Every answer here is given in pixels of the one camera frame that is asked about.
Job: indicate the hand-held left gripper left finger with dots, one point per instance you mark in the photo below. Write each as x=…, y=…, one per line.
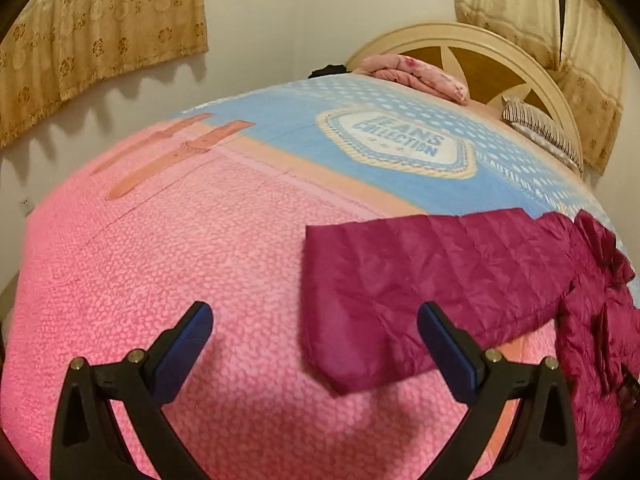
x=186, y=345

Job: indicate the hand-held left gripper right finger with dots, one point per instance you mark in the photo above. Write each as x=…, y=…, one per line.
x=450, y=347

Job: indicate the dark cloth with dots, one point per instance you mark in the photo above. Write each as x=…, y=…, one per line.
x=327, y=70

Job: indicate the striped pillow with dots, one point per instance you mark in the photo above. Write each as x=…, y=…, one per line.
x=540, y=125

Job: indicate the white wall socket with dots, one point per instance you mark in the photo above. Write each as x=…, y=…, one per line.
x=25, y=205

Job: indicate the beige floral curtain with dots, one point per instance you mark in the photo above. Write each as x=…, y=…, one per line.
x=100, y=25

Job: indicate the pink and blue printed blanket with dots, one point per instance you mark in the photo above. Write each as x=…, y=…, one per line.
x=210, y=240

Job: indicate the cream wooden bed headboard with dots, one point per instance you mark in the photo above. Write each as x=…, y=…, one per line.
x=505, y=65

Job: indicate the pink folded floral quilt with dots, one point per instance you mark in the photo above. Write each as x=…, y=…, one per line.
x=425, y=74

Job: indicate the magenta quilted down jacket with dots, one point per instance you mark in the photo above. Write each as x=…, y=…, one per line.
x=430, y=285

